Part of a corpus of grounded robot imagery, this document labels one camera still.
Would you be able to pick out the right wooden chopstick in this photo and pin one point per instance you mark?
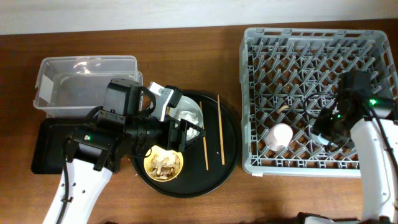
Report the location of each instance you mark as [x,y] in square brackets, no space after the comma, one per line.
[220,131]

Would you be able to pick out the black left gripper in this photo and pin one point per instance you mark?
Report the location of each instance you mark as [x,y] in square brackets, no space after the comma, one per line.
[170,125]

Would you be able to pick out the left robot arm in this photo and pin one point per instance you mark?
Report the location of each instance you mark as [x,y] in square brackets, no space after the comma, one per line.
[79,189]

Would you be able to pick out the grey plate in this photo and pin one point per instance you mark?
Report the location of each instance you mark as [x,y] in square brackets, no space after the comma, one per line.
[187,104]

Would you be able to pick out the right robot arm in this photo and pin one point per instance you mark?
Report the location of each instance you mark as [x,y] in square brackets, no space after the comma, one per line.
[360,119]

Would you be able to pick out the pink cup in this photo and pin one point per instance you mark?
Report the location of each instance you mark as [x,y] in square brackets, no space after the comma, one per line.
[278,137]

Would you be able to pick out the clear plastic bin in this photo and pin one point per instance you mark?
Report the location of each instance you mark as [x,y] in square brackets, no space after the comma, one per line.
[72,86]

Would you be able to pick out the food scraps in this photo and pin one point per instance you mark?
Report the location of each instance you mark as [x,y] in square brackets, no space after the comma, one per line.
[164,166]

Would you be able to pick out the left wooden chopstick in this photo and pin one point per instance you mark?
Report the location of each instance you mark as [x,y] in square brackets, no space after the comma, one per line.
[204,141]

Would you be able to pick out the yellow bowl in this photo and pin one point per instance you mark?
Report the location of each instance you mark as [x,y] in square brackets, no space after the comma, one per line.
[158,150]

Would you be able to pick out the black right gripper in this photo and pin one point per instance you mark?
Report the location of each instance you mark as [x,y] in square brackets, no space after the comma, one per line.
[318,127]

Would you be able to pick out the grey dishwasher rack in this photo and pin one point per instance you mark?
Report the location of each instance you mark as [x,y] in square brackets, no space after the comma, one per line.
[300,68]

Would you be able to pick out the round black tray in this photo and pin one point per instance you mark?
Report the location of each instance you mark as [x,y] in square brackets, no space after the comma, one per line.
[194,180]

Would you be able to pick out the wooden chopstick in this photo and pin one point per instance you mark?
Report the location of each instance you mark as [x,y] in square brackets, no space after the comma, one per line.
[220,131]
[204,141]

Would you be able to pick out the crumpled white napkin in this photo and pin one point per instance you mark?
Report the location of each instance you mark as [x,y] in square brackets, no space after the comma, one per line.
[192,118]

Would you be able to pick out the black rectangular tray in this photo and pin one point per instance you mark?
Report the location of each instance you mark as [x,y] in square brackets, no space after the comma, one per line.
[46,149]

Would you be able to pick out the food scrap in rack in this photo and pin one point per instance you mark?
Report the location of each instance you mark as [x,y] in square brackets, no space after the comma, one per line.
[284,107]

